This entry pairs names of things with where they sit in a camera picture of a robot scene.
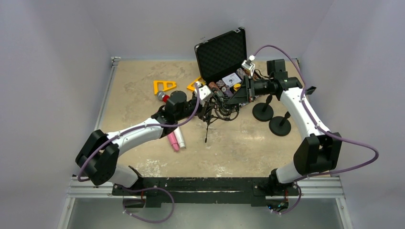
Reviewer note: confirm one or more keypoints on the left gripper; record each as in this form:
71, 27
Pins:
206, 107

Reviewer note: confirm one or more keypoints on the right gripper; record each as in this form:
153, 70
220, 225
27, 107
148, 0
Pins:
248, 89

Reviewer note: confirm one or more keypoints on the black tripod shock-mount stand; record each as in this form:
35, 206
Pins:
218, 111

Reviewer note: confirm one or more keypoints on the black clip stand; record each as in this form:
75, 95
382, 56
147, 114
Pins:
280, 125
263, 111

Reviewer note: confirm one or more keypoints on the red glitter microphone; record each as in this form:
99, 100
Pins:
162, 96

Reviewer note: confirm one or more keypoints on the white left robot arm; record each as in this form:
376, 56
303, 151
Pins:
98, 157

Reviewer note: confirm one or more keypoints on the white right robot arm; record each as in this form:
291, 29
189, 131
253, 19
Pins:
319, 150

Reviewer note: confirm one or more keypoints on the yellow dealer button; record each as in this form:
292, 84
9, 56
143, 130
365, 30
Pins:
236, 87

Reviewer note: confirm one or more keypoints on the white playing card box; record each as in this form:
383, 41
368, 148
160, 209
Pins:
231, 79

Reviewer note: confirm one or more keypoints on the yellow triangle block right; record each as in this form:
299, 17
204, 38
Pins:
193, 84

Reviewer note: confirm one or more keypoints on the yellow triangle block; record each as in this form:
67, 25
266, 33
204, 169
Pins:
159, 85
193, 84

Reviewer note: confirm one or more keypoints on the black poker chip case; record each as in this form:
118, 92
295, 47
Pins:
222, 56

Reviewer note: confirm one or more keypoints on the white toy microphone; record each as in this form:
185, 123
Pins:
180, 138

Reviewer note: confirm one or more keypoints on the pink toy microphone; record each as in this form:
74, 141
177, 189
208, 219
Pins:
173, 142

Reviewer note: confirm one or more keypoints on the yellow triangle block left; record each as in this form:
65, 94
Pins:
159, 85

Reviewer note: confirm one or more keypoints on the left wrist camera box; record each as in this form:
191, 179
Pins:
203, 88

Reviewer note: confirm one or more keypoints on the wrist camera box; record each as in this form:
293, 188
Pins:
203, 88
249, 66

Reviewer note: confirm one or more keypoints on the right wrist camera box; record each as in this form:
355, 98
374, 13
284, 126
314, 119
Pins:
249, 66

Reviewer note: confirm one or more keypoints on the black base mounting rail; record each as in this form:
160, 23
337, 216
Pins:
255, 191

